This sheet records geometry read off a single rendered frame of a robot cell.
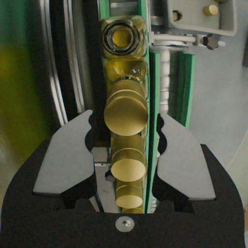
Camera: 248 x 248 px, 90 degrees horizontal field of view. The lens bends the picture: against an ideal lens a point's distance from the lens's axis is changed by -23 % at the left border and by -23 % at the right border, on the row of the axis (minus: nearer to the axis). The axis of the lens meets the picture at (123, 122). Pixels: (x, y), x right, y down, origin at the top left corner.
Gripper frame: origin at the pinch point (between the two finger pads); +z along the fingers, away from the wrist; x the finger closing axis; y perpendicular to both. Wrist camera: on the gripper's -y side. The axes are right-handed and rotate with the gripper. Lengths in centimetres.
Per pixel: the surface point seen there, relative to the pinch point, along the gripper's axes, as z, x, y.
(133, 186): 0.7, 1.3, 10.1
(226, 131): 40, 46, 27
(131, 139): 2.3, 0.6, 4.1
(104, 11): 19.0, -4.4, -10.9
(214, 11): 34.1, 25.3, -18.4
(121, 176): -0.7, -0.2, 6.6
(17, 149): 0.2, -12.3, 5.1
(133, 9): 27.5, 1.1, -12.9
